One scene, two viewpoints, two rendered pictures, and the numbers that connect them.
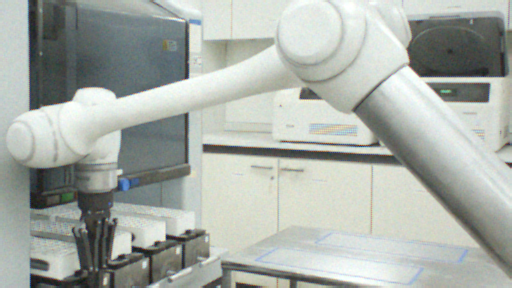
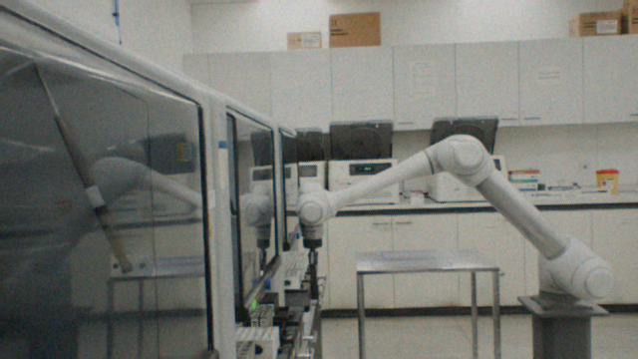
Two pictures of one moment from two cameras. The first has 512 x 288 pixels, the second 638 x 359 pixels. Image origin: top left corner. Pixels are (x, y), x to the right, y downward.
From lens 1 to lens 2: 1.25 m
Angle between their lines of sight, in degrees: 28
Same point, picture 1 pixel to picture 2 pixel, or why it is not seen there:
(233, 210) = not seen: hidden behind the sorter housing
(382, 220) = (335, 252)
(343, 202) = not seen: hidden behind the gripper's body
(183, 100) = (379, 185)
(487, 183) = (529, 209)
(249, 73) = (405, 171)
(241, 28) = not seen: hidden behind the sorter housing
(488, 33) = (384, 132)
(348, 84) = (479, 176)
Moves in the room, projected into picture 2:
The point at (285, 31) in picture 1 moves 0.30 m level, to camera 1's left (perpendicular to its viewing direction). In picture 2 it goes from (460, 155) to (385, 158)
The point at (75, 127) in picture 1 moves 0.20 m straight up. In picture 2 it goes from (334, 202) to (333, 145)
